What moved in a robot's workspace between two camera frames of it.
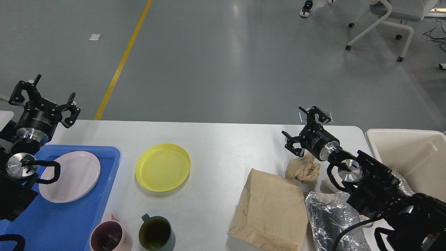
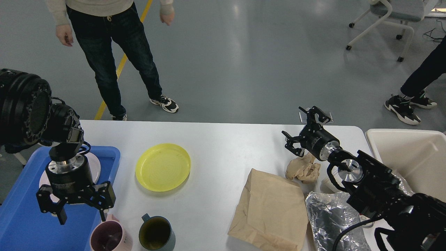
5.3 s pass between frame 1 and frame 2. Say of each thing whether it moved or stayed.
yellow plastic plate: stayed
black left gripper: moved
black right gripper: stayed
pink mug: stayed
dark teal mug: stayed
